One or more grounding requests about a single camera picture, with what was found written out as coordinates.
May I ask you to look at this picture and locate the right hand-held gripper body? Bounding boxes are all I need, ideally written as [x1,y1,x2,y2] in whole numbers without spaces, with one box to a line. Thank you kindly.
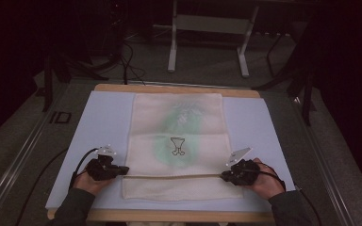
[226,146,260,186]

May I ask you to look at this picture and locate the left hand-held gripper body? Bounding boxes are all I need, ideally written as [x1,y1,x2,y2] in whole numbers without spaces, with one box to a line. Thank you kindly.
[85,144,121,182]

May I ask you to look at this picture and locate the white printed cloth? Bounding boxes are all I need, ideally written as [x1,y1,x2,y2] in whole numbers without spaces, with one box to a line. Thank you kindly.
[122,92,244,202]

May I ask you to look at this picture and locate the person's left hand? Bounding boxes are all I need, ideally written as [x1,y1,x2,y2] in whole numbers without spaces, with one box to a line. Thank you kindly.
[74,171,116,196]

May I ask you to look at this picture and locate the person's right hand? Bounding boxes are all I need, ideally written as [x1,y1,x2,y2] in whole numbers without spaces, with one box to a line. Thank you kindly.
[246,158,286,201]

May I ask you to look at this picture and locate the light blue table mat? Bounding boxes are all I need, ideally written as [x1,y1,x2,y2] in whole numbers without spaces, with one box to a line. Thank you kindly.
[45,89,296,213]

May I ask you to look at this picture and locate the black metal stand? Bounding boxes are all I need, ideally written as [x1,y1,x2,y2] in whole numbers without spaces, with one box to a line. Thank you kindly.
[36,46,109,113]
[253,31,318,127]

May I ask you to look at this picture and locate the white metal stand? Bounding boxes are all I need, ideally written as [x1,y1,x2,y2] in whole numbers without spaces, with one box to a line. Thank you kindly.
[168,0,260,79]

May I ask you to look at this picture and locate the thin black floor cable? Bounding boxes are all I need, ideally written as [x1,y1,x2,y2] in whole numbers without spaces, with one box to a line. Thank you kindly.
[15,146,71,226]

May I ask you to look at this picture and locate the aluminium floor rail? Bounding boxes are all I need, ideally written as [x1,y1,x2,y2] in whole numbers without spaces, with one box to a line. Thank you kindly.
[291,95,357,226]
[0,83,72,220]

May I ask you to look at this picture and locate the black floor cables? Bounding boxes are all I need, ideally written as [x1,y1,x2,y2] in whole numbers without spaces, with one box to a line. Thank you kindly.
[107,18,147,87]

